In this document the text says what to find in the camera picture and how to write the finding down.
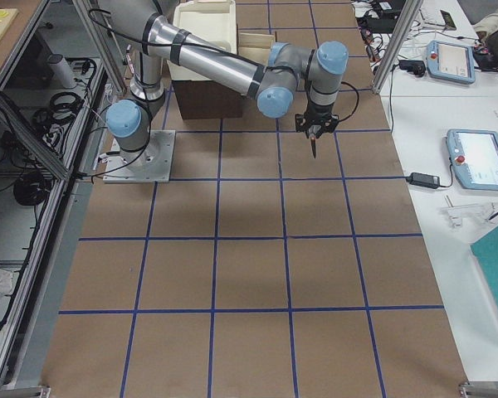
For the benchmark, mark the black power adapter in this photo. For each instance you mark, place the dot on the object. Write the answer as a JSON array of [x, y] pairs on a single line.
[[423, 180]]

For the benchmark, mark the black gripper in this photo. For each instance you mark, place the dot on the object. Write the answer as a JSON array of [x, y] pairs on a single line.
[[316, 118]]

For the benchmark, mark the white plastic tray box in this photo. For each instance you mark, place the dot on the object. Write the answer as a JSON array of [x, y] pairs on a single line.
[[212, 21]]

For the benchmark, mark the dark brown drawer cabinet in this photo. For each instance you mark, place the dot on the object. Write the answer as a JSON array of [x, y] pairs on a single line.
[[206, 99]]

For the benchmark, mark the white cylinder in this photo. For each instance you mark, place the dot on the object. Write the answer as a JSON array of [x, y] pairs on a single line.
[[62, 70]]

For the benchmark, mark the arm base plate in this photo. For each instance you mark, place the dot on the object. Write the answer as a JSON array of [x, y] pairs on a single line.
[[154, 165]]

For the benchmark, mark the grey orange scissors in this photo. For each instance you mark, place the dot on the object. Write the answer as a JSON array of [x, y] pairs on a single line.
[[313, 147]]

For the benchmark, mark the clear acrylic part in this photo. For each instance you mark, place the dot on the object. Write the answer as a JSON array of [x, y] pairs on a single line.
[[483, 214]]

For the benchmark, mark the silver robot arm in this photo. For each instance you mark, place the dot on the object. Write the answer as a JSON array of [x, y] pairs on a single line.
[[146, 26]]

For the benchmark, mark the near blue teach pendant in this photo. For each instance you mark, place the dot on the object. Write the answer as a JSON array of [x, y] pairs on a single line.
[[474, 158]]

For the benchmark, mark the aluminium frame post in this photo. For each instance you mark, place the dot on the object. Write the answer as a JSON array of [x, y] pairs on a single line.
[[400, 32]]

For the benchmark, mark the far blue teach pendant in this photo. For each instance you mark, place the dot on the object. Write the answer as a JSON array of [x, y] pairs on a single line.
[[452, 62]]

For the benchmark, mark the blue teach pendant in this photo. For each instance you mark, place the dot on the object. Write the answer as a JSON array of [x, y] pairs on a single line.
[[452, 62], [474, 158]]

